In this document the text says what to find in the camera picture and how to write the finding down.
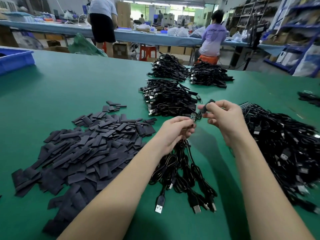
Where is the blue metal shelving rack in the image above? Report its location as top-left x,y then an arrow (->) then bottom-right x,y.
264,0 -> 320,78

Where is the open cardboard box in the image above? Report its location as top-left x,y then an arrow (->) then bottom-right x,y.
46,45 -> 70,53

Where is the person's right hand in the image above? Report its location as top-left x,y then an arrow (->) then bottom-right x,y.
197,100 -> 253,147

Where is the person's left forearm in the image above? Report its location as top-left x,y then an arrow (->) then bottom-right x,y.
57,143 -> 173,240

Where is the person's right forearm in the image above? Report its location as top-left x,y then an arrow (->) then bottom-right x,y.
234,131 -> 316,240

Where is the large pile of black cables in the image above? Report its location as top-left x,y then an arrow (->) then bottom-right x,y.
240,102 -> 320,214

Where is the black tripod stand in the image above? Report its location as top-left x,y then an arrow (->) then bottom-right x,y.
232,12 -> 268,71

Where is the black sleeve piece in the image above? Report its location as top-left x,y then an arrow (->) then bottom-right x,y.
196,99 -> 216,120

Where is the large brown cardboard box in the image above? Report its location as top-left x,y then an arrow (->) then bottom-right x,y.
0,25 -> 20,47

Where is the white plastic bag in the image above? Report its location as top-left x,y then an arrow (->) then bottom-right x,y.
292,45 -> 320,77

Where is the green plastic bag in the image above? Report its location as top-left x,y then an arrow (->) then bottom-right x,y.
68,33 -> 108,57

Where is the long blue work table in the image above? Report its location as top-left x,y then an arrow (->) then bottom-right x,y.
0,20 -> 286,52

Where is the blue plastic bin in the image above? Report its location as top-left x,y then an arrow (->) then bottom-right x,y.
0,47 -> 36,76

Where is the bundle of black cables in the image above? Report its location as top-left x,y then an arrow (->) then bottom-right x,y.
147,53 -> 191,82
188,61 -> 235,89

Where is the heap of finished black cables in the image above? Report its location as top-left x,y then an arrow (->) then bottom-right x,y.
139,79 -> 202,118

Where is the joined bunch of black cables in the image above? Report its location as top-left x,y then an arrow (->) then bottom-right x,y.
148,140 -> 219,214

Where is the red plastic stool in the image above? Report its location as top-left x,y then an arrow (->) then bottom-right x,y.
139,45 -> 158,62

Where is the pile of black sleeve strips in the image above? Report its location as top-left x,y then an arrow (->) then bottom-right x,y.
11,101 -> 158,237

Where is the small bundle of cables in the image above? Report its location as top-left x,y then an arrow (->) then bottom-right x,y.
298,91 -> 320,108

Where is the orange plastic stool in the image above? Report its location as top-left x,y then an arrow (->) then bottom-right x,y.
198,54 -> 220,65

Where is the small upright cardboard box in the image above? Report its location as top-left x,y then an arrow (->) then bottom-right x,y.
113,43 -> 128,59

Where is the person's left hand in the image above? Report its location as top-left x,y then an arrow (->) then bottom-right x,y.
154,116 -> 197,157

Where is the black usb cable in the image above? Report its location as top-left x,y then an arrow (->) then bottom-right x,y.
181,113 -> 201,140

